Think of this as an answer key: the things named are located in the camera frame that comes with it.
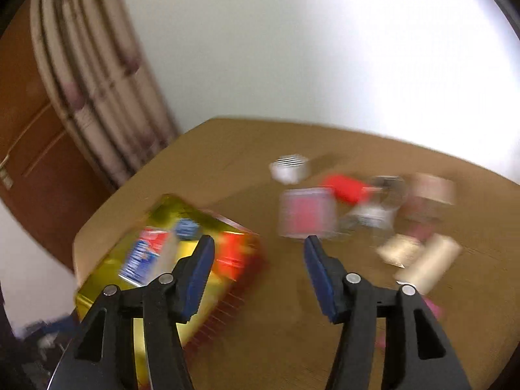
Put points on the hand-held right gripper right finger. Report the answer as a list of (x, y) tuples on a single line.
[(321, 280)]

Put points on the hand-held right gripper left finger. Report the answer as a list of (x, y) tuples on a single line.
[(199, 280)]

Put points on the gold storage box red sides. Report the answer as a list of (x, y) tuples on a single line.
[(162, 211)]

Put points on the red orange box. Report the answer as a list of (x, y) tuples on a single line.
[(231, 258)]

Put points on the small blue block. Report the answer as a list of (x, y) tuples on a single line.
[(187, 228)]

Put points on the blue and white box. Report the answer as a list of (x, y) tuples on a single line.
[(142, 256)]

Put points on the clear case with red cards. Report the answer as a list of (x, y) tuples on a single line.
[(306, 213)]

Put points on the cream patterned box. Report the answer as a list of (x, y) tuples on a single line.
[(400, 250)]

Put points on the cream cylinder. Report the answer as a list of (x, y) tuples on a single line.
[(430, 262)]

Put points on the white round container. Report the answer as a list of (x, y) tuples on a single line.
[(289, 168)]

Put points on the pink object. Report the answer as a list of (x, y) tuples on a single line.
[(434, 308)]

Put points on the tan cardboard box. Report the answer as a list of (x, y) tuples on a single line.
[(432, 187)]

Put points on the dark clutter on floor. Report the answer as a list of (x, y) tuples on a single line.
[(44, 333)]

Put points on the brown wooden door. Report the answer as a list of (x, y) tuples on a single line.
[(36, 162)]

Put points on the beige patterned curtain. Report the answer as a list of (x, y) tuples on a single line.
[(93, 89)]

